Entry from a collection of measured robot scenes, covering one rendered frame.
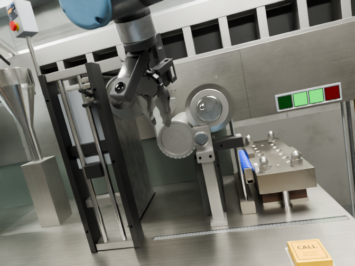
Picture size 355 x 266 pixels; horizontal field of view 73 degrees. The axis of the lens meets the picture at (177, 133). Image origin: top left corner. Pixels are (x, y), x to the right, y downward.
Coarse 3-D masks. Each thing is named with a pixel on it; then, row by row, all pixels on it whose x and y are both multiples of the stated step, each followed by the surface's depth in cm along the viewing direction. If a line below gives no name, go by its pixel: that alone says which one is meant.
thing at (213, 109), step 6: (210, 96) 70; (198, 102) 71; (204, 102) 70; (210, 102) 70; (216, 102) 70; (198, 108) 71; (204, 108) 71; (210, 108) 70; (216, 108) 70; (198, 114) 71; (204, 114) 71; (210, 114) 71; (216, 114) 70; (204, 120) 71; (210, 120) 71
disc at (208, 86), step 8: (200, 88) 72; (208, 88) 71; (216, 88) 71; (224, 88) 71; (192, 96) 72; (232, 104) 71; (232, 112) 71; (192, 120) 74; (224, 120) 72; (216, 128) 73
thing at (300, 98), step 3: (297, 93) 98; (300, 93) 98; (303, 93) 98; (294, 96) 98; (297, 96) 98; (300, 96) 98; (303, 96) 98; (306, 96) 98; (294, 99) 98; (297, 99) 98; (300, 99) 98; (303, 99) 98; (306, 99) 98; (294, 102) 99; (297, 102) 99; (300, 102) 98; (303, 102) 98; (306, 102) 98; (297, 105) 99; (300, 105) 99
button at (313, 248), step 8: (304, 240) 55; (312, 240) 55; (288, 248) 55; (296, 248) 53; (304, 248) 53; (312, 248) 52; (320, 248) 52; (296, 256) 51; (304, 256) 50; (312, 256) 50; (320, 256) 50; (328, 256) 49; (296, 264) 50; (304, 264) 49; (312, 264) 49; (320, 264) 49; (328, 264) 49
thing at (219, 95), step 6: (204, 90) 71; (210, 90) 71; (216, 90) 71; (198, 96) 72; (204, 96) 71; (216, 96) 71; (222, 96) 71; (192, 102) 72; (222, 102) 71; (192, 108) 73; (222, 108) 71; (228, 108) 71; (192, 114) 73; (222, 114) 72; (198, 120) 73; (216, 120) 72; (222, 120) 72; (210, 126) 73
